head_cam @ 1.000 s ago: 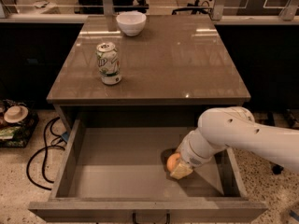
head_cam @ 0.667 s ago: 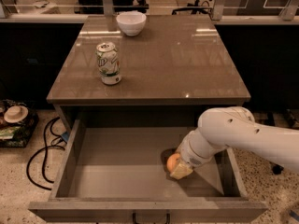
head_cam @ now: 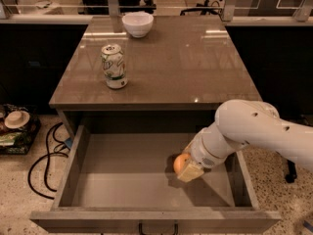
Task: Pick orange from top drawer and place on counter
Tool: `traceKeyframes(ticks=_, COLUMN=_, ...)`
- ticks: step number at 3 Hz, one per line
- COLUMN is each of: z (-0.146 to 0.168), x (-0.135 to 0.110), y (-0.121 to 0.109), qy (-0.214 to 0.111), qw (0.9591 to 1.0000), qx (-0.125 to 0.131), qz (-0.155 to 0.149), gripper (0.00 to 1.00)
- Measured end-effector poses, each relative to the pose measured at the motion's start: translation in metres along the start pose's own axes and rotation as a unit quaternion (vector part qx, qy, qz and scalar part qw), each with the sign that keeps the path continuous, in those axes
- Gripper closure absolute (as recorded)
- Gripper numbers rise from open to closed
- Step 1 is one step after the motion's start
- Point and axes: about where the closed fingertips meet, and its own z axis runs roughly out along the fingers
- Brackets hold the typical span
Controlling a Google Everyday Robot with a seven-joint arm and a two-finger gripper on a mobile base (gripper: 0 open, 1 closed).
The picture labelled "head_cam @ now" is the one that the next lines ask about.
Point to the open grey top drawer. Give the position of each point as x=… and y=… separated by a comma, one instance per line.
x=112, y=182

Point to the beige hat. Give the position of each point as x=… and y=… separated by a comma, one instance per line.
x=17, y=119

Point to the green white soda can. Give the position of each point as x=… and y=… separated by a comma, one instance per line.
x=114, y=66

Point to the orange fruit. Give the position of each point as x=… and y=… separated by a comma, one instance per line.
x=180, y=161

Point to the dark box of items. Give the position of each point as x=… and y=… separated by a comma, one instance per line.
x=17, y=141

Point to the grey counter cabinet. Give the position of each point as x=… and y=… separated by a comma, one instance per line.
x=185, y=63

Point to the white bowl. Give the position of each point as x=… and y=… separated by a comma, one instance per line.
x=138, y=24

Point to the black drawer handle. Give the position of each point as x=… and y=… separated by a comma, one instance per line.
x=144, y=229

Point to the black stand leg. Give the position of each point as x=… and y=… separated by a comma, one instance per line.
x=292, y=174

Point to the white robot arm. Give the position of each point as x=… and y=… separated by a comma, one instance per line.
x=237, y=124

